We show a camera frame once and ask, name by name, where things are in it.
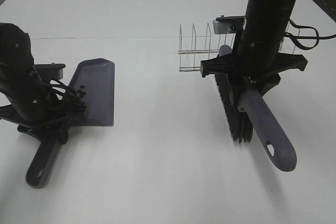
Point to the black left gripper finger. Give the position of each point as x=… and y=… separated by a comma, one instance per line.
x=60, y=132

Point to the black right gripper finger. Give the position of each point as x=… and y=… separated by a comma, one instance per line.
x=267, y=83

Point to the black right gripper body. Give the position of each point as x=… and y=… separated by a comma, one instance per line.
x=225, y=65

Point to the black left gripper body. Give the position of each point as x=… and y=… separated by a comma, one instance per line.
x=69, y=113

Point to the purple hand brush black bristles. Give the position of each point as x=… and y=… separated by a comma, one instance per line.
x=246, y=111

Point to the pile of coffee beans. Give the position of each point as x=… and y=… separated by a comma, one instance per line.
x=77, y=95

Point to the dark purple plastic dustpan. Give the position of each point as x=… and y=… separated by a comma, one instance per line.
x=98, y=77

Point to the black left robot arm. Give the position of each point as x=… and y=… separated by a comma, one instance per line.
x=38, y=101

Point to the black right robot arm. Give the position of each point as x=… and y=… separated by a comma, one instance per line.
x=255, y=53

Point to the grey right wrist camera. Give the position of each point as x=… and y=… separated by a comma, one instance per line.
x=228, y=24

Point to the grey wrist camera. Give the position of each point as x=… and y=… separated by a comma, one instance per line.
x=228, y=24
x=53, y=71

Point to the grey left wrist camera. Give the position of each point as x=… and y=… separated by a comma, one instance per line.
x=53, y=71

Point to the metal wire dish rack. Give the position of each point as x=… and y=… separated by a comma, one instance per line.
x=195, y=48

